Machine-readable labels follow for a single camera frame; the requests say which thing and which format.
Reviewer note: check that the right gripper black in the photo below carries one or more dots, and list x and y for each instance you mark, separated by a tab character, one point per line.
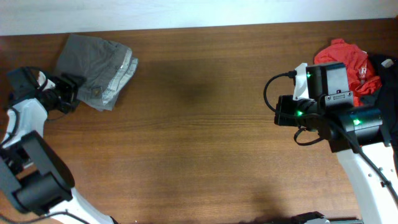
285	103

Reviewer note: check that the grey shorts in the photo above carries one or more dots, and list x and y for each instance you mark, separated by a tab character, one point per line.
106	66

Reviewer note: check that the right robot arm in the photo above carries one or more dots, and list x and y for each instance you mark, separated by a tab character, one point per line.
322	102

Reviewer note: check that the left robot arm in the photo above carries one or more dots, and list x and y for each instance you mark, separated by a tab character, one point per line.
33	177

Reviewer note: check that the red shirt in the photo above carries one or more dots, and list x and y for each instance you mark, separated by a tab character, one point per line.
362	77

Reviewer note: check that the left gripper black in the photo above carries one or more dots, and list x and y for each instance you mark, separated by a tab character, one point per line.
72	84

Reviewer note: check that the black garment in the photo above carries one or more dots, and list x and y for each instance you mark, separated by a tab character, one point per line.
385	98

